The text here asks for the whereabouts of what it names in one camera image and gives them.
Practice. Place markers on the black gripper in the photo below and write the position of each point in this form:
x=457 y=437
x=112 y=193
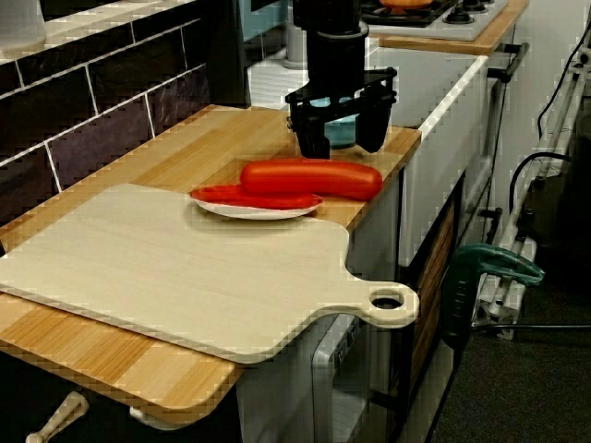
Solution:
x=334 y=60

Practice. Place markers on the light blue bowl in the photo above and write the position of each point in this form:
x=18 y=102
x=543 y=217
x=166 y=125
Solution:
x=341 y=134

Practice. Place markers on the red toy sausage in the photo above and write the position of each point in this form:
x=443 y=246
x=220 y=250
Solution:
x=314 y=177

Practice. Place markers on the red plate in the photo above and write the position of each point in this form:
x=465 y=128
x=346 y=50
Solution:
x=240 y=207

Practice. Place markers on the white toy faucet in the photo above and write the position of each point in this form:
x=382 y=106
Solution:
x=295 y=51

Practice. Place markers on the white toy kitchen unit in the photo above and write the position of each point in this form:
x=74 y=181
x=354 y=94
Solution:
x=438 y=184

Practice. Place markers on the blue plastic bin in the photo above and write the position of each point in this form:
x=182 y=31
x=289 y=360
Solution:
x=258 y=18

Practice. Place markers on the orange toy pot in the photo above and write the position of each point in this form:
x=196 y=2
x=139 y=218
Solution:
x=406 y=2

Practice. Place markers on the toy stove top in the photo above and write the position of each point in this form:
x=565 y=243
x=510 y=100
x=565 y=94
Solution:
x=461 y=30

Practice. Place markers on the black stove knob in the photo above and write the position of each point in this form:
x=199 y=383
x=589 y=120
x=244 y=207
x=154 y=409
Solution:
x=458 y=17
x=472 y=4

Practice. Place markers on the green clamp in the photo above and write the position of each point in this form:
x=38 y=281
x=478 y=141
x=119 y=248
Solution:
x=489 y=258

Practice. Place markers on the grey dispenser panel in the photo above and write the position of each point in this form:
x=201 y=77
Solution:
x=323 y=369

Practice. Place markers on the black bulky object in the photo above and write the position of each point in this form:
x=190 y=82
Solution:
x=577 y=184

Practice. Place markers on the pale wooden cutting board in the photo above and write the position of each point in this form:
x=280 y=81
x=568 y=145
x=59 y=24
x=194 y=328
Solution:
x=138 y=267

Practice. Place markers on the pale wooden peg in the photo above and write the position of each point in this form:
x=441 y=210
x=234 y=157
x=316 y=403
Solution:
x=60 y=415

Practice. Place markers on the black kitchen hutch frame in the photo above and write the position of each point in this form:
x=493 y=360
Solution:
x=226 y=55

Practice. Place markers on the aluminium frame rail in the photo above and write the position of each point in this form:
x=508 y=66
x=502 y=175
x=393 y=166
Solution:
x=496 y=307

